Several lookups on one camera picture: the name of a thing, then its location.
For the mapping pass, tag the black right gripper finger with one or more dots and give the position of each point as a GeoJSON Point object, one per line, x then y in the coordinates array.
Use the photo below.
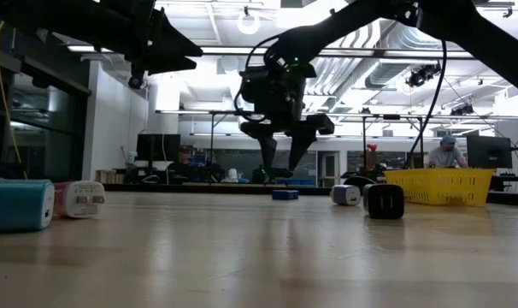
{"type": "Point", "coordinates": [267, 141]}
{"type": "Point", "coordinates": [299, 145]}

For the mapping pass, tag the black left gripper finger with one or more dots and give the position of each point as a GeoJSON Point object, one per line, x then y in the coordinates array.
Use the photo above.
{"type": "Point", "coordinates": [169, 66]}
{"type": "Point", "coordinates": [173, 43]}

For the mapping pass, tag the royal blue box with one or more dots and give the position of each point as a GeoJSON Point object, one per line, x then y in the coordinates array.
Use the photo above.
{"type": "Point", "coordinates": [284, 195]}

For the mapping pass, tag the purple white USB charger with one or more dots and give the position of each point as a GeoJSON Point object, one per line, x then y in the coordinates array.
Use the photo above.
{"type": "Point", "coordinates": [346, 195]}

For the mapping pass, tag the black USB wall charger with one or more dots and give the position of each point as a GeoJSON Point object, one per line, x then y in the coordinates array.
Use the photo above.
{"type": "Point", "coordinates": [383, 201]}

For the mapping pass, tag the pink white USB charger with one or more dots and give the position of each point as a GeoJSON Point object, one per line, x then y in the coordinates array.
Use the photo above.
{"type": "Point", "coordinates": [81, 199]}

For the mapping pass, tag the blue white USB charger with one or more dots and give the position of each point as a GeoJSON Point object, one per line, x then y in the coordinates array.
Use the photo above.
{"type": "Point", "coordinates": [15, 205]}

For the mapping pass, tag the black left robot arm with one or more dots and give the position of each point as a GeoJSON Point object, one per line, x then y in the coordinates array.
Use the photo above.
{"type": "Point", "coordinates": [71, 21]}

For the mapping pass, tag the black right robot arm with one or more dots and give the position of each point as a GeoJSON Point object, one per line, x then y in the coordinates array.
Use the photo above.
{"type": "Point", "coordinates": [477, 30]}

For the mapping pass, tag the black computer monitor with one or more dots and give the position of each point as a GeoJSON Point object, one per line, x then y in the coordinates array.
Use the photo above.
{"type": "Point", "coordinates": [490, 152]}
{"type": "Point", "coordinates": [156, 147]}

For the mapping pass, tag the yellow plastic basket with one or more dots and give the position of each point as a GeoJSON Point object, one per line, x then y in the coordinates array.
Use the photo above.
{"type": "Point", "coordinates": [438, 188]}

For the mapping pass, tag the person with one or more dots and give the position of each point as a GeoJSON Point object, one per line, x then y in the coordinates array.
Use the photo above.
{"type": "Point", "coordinates": [447, 156]}

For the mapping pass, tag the black ceiling camera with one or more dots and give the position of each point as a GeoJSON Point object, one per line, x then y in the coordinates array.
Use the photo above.
{"type": "Point", "coordinates": [421, 76]}

